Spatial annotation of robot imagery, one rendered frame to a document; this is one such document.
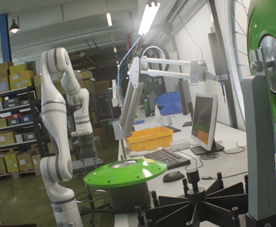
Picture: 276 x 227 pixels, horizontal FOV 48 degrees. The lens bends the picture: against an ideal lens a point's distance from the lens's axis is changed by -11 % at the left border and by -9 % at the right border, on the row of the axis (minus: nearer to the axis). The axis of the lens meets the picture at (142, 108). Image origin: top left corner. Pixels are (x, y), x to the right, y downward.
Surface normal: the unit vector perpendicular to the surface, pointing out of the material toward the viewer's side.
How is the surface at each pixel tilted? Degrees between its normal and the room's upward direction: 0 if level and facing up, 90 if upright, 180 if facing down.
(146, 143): 94
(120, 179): 25
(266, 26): 85
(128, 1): 90
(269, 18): 82
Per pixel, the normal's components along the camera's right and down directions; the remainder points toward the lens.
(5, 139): 0.03, 0.06
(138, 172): 0.00, -0.91
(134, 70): -0.77, 0.18
